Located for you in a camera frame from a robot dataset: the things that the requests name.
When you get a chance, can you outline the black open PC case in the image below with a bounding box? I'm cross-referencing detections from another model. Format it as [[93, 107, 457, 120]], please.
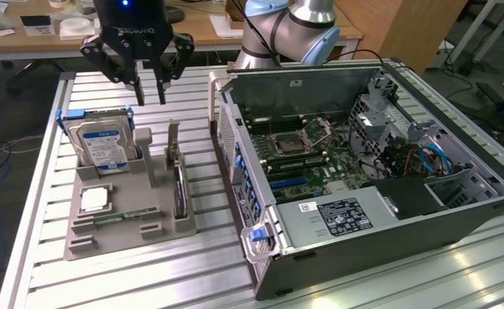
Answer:
[[208, 57, 504, 302]]

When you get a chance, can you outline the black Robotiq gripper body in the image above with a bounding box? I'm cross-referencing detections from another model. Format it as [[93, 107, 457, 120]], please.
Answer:
[[93, 0, 175, 62]]

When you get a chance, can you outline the graphics card with metal bracket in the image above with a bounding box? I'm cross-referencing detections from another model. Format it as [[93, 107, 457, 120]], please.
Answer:
[[165, 118, 192, 223]]

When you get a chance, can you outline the blue expansion slot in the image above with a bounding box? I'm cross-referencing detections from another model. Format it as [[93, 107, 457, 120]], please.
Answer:
[[268, 176, 308, 191]]

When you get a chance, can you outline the red disk wire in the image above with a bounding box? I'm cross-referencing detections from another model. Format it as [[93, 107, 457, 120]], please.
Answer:
[[401, 149, 424, 174]]

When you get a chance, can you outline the silver CPU chip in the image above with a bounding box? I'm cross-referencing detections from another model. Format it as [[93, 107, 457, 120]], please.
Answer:
[[81, 189, 109, 212]]

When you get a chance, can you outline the wooden cabinet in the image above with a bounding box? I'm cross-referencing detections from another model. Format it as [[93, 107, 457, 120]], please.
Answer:
[[332, 0, 469, 73]]

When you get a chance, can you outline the grey power supply unit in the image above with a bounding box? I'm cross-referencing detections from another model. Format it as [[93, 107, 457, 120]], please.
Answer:
[[275, 186, 401, 250]]

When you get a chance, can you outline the grey plastic parts rack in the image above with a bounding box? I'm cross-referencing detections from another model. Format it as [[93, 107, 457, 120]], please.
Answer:
[[64, 127, 199, 262]]

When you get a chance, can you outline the metal socket cover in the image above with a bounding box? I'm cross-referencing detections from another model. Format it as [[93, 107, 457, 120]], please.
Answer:
[[300, 117, 333, 139]]

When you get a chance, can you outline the CPU socket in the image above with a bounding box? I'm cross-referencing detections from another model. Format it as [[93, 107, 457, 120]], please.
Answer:
[[272, 131, 311, 157]]

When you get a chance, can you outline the green RAM stick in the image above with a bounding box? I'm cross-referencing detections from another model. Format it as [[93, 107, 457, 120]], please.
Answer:
[[93, 207, 157, 223]]

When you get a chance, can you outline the black round lamp base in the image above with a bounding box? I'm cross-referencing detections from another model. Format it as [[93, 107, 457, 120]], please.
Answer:
[[165, 5, 187, 24]]

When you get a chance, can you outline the white table frame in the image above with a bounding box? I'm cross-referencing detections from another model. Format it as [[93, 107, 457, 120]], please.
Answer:
[[444, 0, 504, 88]]

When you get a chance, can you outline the white box with black top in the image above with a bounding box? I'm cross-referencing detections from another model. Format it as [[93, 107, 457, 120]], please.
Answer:
[[19, 15, 56, 37]]

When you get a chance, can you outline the white tape dispenser box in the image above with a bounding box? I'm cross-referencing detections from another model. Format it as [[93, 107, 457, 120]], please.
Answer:
[[59, 17, 97, 41]]

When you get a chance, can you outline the black chair base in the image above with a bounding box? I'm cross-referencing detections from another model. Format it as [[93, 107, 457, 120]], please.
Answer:
[[1, 59, 64, 96]]

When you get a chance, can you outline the green motherboard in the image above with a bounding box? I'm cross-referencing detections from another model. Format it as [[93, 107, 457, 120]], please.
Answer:
[[243, 109, 364, 205]]

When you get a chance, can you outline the blue disk wire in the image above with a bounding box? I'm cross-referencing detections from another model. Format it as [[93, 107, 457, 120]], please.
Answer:
[[419, 144, 452, 176]]

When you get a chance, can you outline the RAM stick with black label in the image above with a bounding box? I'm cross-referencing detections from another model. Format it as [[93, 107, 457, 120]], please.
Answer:
[[267, 156, 325, 173]]

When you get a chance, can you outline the stack of white papers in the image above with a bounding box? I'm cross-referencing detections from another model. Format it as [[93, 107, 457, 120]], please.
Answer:
[[211, 14, 247, 39]]

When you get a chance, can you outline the hard disk with blue bracket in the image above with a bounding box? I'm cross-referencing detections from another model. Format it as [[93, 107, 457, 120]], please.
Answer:
[[56, 104, 136, 176]]

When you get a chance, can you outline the black cable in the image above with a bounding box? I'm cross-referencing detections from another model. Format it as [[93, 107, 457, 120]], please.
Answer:
[[332, 50, 411, 70]]

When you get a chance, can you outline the wooden desk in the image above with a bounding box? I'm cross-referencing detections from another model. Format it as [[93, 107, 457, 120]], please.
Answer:
[[0, 0, 364, 62]]

